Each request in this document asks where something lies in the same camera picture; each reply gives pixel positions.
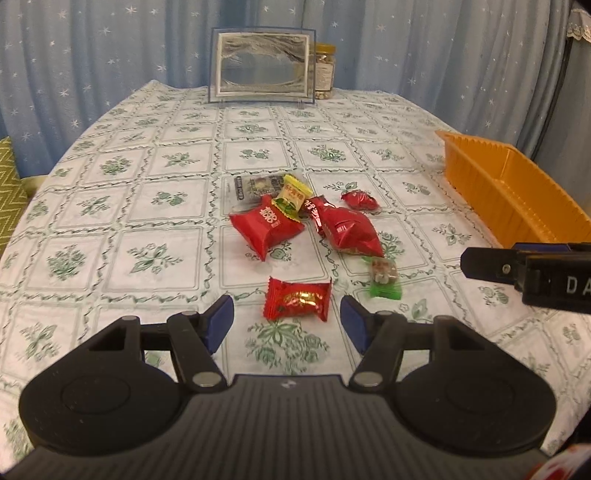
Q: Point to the green candy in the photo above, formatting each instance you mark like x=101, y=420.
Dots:
x=385, y=277

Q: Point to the dark red long snack packet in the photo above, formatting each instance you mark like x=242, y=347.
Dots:
x=316, y=214

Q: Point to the red white printed cloth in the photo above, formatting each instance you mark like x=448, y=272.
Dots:
x=561, y=464

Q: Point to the beige sofa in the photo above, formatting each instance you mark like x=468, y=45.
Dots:
x=32, y=184

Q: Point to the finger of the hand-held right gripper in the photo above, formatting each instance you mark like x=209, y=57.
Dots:
x=542, y=247
x=489, y=265

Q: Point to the blue star curtain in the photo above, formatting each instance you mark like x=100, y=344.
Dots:
x=92, y=50

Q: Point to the grey clear snack packet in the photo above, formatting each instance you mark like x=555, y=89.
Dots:
x=251, y=187

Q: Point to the green zigzag cushion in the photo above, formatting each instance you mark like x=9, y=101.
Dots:
x=10, y=194

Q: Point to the sand art picture frame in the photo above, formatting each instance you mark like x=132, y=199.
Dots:
x=261, y=64

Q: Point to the yellow lid clear jar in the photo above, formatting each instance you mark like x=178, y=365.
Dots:
x=324, y=74

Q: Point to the white lace curtain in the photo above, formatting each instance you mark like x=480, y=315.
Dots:
x=579, y=23

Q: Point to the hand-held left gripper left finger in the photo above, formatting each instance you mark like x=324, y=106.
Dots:
x=219, y=321

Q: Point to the red gold print snack packet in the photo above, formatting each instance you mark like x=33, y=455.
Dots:
x=298, y=300

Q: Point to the orange plastic tray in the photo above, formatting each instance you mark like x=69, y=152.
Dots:
x=489, y=184

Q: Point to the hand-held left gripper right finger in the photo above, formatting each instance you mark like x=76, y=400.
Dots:
x=353, y=319

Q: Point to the yellow green snack packet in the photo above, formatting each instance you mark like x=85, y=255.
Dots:
x=291, y=198

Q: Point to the small red candy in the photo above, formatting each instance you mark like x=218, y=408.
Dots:
x=359, y=200

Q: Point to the large shiny red snack packet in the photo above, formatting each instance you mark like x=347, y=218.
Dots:
x=353, y=230

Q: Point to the red square snack packet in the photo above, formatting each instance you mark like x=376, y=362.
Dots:
x=265, y=226

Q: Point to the green floral tablecloth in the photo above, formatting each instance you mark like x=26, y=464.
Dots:
x=138, y=221

